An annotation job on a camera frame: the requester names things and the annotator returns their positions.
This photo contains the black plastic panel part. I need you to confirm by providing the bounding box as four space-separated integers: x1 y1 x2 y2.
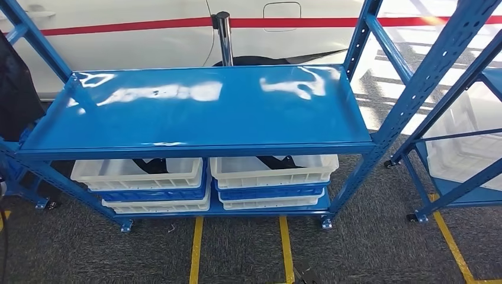
0 31 47 143

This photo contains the blue metal shelf rack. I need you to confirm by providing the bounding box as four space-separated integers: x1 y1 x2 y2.
0 129 62 211
384 27 502 224
0 0 502 234

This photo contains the black part in crate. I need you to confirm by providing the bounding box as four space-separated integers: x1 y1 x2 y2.
131 158 169 175
256 155 305 170

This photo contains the white plastic crate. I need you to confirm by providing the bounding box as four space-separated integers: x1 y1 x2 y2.
208 154 340 191
425 82 502 192
102 188 213 215
218 189 326 211
70 157 205 192

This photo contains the white car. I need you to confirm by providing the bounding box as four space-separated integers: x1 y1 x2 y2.
0 0 502 101

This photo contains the red barrier belt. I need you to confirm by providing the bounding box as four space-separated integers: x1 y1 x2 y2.
39 15 502 37

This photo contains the chrome stanchion post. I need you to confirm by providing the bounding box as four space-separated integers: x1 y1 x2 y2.
211 11 235 67

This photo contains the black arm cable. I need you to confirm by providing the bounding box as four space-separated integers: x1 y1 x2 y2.
0 196 9 284

